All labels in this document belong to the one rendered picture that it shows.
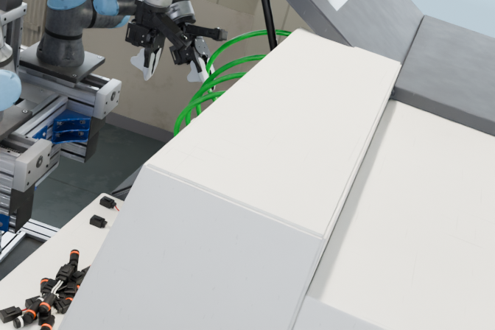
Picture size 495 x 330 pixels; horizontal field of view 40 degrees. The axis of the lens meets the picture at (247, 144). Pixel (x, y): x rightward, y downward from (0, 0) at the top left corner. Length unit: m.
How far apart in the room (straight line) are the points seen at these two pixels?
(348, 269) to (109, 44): 3.23
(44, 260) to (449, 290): 0.90
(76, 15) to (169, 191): 1.46
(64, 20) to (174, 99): 1.82
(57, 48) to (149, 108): 1.84
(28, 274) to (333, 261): 0.79
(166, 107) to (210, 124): 3.07
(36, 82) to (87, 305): 1.44
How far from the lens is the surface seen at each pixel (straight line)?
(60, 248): 1.54
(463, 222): 1.05
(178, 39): 1.72
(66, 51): 2.21
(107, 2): 1.91
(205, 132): 0.86
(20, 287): 1.44
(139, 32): 1.76
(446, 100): 1.41
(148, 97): 3.97
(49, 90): 2.26
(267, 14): 1.42
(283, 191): 0.78
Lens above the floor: 1.94
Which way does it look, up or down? 27 degrees down
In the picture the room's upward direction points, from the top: 16 degrees clockwise
